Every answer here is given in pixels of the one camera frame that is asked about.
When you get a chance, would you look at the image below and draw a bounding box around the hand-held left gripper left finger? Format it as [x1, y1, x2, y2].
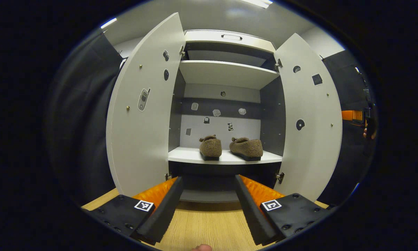
[82, 176, 184, 246]

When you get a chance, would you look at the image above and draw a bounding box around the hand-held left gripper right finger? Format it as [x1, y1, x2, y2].
[234, 174, 331, 246]

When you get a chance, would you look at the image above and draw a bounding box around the white cabinet door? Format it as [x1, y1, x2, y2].
[274, 33, 343, 203]
[106, 12, 186, 197]

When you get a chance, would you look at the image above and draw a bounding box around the brown fuzzy shoe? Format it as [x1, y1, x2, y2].
[199, 135, 222, 161]
[229, 137, 264, 161]

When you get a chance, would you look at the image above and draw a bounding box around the white shoe cabinet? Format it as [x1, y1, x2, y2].
[167, 30, 287, 203]

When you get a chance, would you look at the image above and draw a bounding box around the white cabinet shelf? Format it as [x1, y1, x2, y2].
[178, 60, 280, 90]
[168, 146, 283, 165]

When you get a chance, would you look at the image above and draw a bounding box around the white cabinet drawer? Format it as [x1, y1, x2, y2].
[184, 30, 276, 53]

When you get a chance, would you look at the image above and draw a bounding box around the black backdrop cloth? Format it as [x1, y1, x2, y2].
[319, 51, 378, 207]
[43, 30, 124, 206]

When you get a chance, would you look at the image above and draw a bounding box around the long ceiling light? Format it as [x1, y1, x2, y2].
[240, 0, 274, 9]

